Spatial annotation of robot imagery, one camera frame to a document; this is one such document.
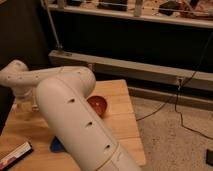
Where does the red ceramic bowl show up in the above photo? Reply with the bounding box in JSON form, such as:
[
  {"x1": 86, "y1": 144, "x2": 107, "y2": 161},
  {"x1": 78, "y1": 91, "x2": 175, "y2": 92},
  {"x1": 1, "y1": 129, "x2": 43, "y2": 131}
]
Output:
[{"x1": 87, "y1": 96, "x2": 107, "y2": 117}]

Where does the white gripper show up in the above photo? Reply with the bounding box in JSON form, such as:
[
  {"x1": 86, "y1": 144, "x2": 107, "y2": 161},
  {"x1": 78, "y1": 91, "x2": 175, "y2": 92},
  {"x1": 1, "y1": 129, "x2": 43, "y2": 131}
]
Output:
[{"x1": 15, "y1": 90, "x2": 39, "y2": 111}]

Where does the white shelf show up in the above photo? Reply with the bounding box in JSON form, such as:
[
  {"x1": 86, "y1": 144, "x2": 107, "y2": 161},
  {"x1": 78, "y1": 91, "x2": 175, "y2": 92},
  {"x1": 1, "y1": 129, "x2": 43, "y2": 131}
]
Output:
[{"x1": 46, "y1": 2, "x2": 213, "y2": 29}]

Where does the black and white box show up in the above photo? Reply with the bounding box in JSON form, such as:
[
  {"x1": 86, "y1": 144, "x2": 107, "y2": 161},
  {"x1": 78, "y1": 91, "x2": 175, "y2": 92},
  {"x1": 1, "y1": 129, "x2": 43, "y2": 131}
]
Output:
[{"x1": 0, "y1": 141, "x2": 33, "y2": 171}]

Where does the grey baseboard beam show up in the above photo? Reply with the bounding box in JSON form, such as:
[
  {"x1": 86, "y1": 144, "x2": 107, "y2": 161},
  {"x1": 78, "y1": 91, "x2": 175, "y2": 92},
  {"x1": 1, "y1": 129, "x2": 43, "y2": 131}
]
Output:
[{"x1": 49, "y1": 50, "x2": 213, "y2": 111}]

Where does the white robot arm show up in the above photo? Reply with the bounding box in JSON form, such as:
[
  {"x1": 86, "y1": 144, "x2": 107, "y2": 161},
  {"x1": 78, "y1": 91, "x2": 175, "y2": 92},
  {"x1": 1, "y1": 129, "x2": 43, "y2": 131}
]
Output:
[{"x1": 0, "y1": 60, "x2": 141, "y2": 171}]

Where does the blue sponge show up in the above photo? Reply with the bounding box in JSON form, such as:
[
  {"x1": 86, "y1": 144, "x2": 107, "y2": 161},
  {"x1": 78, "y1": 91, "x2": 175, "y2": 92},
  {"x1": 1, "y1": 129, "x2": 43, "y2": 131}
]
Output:
[{"x1": 50, "y1": 137, "x2": 65, "y2": 153}]

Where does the black cable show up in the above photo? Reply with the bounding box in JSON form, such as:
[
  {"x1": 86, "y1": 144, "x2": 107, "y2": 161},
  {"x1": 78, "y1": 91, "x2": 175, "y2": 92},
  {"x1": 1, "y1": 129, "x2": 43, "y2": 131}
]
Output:
[{"x1": 135, "y1": 31, "x2": 213, "y2": 141}]

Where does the wooden table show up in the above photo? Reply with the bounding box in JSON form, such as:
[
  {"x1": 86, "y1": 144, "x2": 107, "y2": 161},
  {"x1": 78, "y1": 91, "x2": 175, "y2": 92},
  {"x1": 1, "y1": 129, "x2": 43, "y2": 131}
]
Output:
[{"x1": 0, "y1": 80, "x2": 146, "y2": 171}]

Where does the metal pole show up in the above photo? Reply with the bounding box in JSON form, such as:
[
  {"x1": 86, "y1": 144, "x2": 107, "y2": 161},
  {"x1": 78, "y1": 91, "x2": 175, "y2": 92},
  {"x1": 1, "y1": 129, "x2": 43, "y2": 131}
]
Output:
[{"x1": 41, "y1": 0, "x2": 63, "y2": 51}]

